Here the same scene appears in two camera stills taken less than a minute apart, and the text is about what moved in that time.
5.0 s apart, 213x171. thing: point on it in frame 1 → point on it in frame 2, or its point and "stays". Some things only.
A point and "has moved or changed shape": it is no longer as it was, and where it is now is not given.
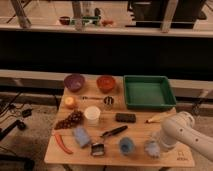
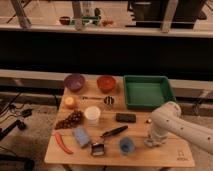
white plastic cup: (92, 114) stays
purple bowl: (74, 82) stays
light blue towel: (152, 148) has moved or changed shape
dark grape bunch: (74, 119) stays
